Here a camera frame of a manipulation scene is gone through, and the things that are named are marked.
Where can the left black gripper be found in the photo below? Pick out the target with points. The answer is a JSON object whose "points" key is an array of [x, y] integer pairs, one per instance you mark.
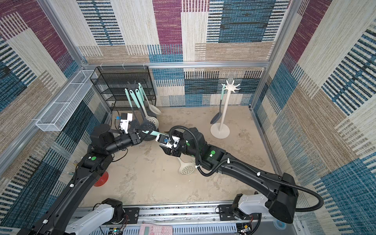
{"points": [[134, 135]]}

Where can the white skimmer mint handle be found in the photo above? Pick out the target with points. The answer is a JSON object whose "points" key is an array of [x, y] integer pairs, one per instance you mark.
{"points": [[152, 108]]}

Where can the grey utensil rack stand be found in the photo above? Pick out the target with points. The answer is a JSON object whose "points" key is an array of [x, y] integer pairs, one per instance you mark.
{"points": [[133, 87]]}

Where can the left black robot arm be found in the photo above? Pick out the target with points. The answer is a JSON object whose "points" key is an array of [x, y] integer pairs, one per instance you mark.
{"points": [[105, 142]]}

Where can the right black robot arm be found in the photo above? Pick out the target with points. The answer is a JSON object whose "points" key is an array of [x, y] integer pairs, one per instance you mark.
{"points": [[281, 196]]}

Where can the white utensil rack stand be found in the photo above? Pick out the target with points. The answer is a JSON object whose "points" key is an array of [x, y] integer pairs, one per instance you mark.
{"points": [[221, 130]]}

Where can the black mesh shelf rack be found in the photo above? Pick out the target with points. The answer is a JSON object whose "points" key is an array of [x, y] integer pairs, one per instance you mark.
{"points": [[110, 82]]}

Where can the red pencil cup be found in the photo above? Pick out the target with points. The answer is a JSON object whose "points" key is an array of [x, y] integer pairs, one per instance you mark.
{"points": [[103, 179]]}

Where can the pink calculator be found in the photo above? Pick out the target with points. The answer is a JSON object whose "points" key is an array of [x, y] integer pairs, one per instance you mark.
{"points": [[152, 229]]}

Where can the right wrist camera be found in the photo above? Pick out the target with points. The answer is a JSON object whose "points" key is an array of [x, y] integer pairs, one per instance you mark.
{"points": [[166, 141]]}

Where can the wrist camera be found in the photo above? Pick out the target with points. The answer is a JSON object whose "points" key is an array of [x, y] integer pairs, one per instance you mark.
{"points": [[166, 141], [123, 122]]}

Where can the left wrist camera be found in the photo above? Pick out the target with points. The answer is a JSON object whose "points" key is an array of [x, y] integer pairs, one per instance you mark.
{"points": [[123, 122]]}

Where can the white wire wall basket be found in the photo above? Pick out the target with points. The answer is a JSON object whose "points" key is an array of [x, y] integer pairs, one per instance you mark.
{"points": [[61, 110]]}

